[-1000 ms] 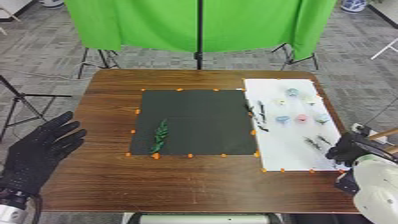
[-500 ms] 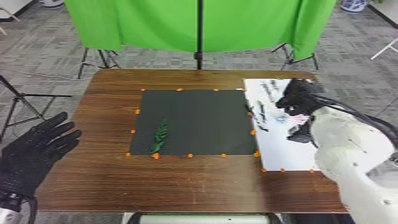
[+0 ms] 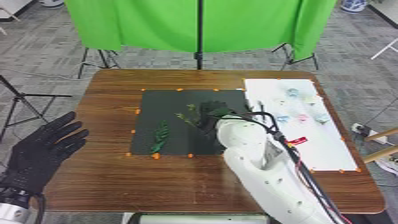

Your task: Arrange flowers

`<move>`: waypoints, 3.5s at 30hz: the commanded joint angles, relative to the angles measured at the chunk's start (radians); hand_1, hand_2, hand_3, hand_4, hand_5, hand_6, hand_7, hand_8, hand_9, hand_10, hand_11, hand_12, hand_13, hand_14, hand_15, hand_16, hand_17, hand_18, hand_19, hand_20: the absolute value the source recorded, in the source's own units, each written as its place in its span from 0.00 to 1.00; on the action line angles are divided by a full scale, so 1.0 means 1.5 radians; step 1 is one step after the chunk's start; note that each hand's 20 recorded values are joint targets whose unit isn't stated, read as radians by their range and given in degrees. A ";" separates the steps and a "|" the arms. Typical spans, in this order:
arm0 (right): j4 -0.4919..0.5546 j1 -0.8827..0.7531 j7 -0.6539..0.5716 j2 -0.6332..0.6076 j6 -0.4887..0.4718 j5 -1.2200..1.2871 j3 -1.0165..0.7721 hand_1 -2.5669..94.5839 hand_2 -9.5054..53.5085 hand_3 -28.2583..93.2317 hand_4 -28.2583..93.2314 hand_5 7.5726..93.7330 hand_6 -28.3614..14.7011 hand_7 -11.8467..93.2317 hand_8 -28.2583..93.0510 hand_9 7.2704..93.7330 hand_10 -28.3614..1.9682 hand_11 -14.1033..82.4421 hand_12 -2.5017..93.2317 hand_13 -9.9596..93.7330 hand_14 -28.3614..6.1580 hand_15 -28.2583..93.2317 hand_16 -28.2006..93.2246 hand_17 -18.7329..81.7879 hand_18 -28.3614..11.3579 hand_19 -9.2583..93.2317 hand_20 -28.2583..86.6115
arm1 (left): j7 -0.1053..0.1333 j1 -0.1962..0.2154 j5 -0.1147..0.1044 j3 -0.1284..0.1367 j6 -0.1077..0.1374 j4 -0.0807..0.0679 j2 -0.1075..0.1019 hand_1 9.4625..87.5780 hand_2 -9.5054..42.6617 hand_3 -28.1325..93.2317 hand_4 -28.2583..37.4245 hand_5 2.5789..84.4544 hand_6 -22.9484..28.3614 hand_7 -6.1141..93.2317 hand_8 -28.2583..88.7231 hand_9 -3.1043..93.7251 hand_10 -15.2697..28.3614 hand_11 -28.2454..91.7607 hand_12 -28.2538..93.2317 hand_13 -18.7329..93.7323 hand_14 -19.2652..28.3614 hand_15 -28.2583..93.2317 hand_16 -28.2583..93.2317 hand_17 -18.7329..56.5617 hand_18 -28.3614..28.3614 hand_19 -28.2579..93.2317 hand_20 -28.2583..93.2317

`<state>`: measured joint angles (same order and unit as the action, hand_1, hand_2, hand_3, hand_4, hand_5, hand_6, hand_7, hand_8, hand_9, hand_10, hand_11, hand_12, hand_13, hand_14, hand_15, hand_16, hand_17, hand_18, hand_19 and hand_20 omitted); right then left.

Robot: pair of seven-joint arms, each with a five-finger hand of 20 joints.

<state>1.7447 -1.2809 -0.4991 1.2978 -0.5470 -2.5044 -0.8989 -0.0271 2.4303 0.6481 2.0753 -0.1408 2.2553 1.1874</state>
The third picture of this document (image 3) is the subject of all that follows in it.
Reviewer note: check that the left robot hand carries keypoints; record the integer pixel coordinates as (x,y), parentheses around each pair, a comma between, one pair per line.
(41,156)

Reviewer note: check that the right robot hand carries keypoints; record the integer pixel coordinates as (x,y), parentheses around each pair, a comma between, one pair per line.
(208,120)

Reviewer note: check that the dark green sprig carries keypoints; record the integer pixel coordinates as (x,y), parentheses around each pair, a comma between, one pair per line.
(221,111)

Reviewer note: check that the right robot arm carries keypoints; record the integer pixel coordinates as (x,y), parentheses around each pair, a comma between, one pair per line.
(255,160)

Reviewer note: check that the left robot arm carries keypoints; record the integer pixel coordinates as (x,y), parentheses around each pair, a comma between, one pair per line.
(11,210)

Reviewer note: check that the dark mat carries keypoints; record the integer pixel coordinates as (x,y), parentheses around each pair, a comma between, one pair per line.
(171,106)

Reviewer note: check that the blue flower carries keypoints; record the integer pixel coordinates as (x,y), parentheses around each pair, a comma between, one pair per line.
(283,118)
(292,92)
(322,118)

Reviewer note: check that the pink flower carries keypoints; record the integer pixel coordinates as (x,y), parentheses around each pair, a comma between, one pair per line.
(303,117)

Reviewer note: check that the black tripod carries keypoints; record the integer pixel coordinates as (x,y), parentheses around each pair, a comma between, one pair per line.
(20,97)

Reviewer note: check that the white flower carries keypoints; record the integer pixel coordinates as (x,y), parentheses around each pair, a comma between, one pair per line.
(312,99)

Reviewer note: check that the white sheet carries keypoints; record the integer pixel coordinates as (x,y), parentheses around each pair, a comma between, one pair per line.
(320,146)

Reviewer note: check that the black backdrop stand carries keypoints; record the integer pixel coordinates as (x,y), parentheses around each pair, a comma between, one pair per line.
(104,60)
(294,56)

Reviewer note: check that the white power strip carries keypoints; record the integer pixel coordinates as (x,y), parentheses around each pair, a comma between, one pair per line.
(361,128)

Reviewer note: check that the black stand pole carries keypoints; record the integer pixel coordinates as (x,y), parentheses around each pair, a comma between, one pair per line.
(200,33)

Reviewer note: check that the pale grey bar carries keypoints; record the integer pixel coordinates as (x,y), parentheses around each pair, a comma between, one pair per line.
(201,219)

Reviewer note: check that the blue and white vase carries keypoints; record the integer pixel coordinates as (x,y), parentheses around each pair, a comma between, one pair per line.
(52,2)
(354,5)

